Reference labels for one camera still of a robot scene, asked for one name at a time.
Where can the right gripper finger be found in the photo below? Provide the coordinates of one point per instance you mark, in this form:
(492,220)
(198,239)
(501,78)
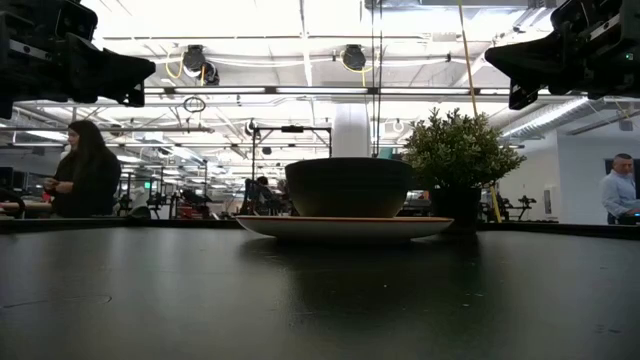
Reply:
(535,60)
(520,97)

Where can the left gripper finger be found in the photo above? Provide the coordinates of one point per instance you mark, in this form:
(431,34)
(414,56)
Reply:
(134,97)
(115,70)

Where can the black ribbed bowl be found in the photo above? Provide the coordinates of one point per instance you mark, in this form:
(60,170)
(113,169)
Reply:
(350,187)

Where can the small green potted plant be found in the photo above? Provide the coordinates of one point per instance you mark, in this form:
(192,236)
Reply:
(460,150)

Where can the person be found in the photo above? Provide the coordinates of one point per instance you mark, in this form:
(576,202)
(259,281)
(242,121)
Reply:
(620,192)
(262,192)
(87,175)

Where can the black equipment stand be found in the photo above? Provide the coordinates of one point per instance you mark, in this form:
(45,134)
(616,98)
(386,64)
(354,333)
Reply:
(520,205)

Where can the yellow round plate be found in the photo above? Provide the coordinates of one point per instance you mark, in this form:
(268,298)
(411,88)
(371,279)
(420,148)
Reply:
(345,227)

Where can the silver ceiling duct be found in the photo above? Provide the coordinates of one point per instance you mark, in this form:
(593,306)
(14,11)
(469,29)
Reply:
(550,117)

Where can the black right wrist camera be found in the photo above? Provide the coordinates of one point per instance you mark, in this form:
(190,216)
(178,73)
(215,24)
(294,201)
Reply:
(575,15)

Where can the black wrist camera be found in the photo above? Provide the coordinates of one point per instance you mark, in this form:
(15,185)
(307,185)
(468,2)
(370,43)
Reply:
(75,20)
(575,15)

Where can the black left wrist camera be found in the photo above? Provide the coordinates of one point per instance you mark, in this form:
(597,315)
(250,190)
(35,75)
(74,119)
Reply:
(75,20)

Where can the yellow post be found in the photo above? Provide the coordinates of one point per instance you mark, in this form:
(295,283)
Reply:
(496,205)

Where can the black table frame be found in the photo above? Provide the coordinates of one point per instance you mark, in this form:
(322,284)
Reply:
(150,224)

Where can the black frame rig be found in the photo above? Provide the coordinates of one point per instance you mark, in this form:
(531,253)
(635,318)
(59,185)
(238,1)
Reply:
(292,128)

